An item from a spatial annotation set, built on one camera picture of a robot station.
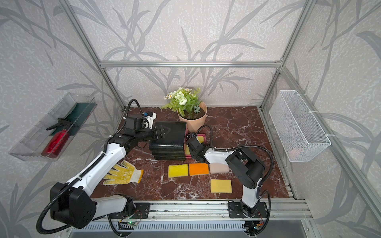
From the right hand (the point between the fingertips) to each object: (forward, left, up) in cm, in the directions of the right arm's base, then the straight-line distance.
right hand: (195, 146), depth 95 cm
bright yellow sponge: (-15, +10, -1) cm, 18 cm away
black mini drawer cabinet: (-9, +12, +15) cm, 21 cm away
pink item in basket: (-15, -49, +18) cm, 55 cm away
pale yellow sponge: (-24, -14, -1) cm, 28 cm away
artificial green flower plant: (+14, +4, +28) cm, 31 cm away
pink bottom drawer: (+8, -4, +2) cm, 9 cm away
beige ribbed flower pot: (+17, +1, +10) cm, 20 cm away
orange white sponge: (-14, -14, -1) cm, 20 cm away
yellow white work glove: (-18, +41, -1) cm, 45 cm away
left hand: (-1, +15, +20) cm, 25 cm away
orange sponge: (-14, -2, 0) cm, 15 cm away
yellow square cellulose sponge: (-5, +5, +2) cm, 7 cm away
